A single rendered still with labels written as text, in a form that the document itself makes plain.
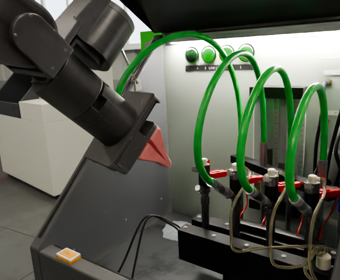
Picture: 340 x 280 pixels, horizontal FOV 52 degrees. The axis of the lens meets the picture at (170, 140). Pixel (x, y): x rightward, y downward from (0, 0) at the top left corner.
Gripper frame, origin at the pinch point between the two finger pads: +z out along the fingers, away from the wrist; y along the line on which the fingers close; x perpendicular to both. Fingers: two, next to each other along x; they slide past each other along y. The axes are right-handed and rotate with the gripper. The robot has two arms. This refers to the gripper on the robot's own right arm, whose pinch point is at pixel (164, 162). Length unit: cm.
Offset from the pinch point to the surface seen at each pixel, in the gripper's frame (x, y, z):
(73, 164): 294, 9, 142
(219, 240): 12.0, -3.0, 35.4
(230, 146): 33, 25, 47
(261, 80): 1.4, 22.9, 11.1
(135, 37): 431, 229, 183
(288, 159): -7.8, 10.9, 14.6
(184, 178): 50, 12, 53
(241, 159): -0.8, 8.4, 13.4
